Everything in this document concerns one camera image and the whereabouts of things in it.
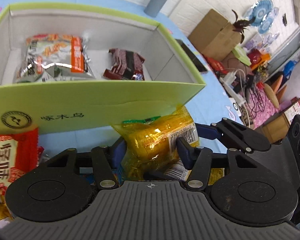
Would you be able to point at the white power strip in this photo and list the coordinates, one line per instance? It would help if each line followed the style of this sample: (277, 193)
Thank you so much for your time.
(227, 81)

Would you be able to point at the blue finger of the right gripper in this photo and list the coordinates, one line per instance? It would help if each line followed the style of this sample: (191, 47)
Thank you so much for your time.
(208, 132)

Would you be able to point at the black smartphone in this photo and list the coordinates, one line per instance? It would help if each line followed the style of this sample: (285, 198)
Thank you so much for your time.
(201, 68)

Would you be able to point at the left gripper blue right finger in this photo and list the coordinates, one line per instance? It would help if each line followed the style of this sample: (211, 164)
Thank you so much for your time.
(187, 153)

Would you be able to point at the orange yellow snack packet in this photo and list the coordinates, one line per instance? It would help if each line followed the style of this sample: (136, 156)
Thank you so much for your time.
(152, 145)

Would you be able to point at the light green tissue box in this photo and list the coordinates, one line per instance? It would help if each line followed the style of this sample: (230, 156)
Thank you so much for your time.
(241, 55)

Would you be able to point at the blue cookie snack packet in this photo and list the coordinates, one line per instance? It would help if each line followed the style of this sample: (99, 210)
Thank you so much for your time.
(118, 173)

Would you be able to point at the silver orange snack bag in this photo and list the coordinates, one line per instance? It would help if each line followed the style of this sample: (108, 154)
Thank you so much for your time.
(54, 57)

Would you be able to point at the green pea snack packet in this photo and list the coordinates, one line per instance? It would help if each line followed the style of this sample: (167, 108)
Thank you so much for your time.
(141, 121)

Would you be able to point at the dark dried plant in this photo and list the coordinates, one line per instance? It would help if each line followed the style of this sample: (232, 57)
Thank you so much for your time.
(241, 25)

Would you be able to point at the red biscuit snack packet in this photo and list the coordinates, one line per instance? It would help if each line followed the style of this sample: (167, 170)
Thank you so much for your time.
(18, 155)

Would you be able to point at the blue cartoon tablecloth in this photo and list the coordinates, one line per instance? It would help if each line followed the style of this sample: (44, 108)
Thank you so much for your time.
(208, 106)

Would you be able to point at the brown cardboard box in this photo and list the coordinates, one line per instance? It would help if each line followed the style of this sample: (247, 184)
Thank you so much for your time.
(214, 36)

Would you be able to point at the green cardboard box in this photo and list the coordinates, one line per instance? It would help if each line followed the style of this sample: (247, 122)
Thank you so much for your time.
(171, 79)

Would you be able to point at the blue paper fan decoration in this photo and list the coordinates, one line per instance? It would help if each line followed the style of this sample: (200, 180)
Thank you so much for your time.
(264, 13)

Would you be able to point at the dark brown red packet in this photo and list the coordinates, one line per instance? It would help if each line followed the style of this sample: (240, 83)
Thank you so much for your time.
(125, 65)

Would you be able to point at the yellow crinkled snack bag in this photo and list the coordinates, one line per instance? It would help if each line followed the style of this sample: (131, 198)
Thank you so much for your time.
(215, 175)

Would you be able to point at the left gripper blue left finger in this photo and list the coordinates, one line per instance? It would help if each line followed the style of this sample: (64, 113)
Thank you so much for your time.
(118, 151)

